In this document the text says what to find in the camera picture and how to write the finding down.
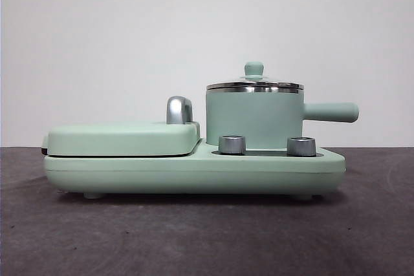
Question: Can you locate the glass lid with green knob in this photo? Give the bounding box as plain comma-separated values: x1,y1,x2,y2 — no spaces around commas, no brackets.
206,60,305,91

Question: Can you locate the mint green steamer pot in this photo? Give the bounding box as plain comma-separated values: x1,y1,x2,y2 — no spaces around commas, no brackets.
205,83,360,147

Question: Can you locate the silver control knob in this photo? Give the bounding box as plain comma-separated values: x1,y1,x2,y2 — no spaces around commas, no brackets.
218,134,246,154
286,136,316,157

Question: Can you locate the mint green breakfast maker appliance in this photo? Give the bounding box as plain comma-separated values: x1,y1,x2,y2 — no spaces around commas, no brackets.
41,120,347,200

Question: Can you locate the chrome griddle handle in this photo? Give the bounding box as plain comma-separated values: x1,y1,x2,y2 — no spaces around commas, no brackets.
166,96,195,125

